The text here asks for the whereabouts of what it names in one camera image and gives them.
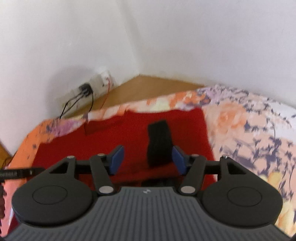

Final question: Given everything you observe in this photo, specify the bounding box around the red knitted sweater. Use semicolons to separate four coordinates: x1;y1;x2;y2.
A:
29;108;214;185

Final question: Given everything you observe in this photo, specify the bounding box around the black plug adapter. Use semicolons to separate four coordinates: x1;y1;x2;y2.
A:
78;83;93;97

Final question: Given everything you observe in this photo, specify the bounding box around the white wall socket strip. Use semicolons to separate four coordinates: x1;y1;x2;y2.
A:
57;67;116;111

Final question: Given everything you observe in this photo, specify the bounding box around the black cable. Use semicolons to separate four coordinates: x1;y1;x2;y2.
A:
59;91;94;120

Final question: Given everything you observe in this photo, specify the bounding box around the wooden bed frame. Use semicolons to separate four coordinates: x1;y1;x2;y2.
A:
1;75;203;166

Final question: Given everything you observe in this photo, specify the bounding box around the floral bed sheet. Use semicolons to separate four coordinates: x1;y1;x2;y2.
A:
9;85;295;236

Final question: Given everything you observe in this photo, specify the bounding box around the thin red wire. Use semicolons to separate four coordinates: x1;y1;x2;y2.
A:
100;77;112;110

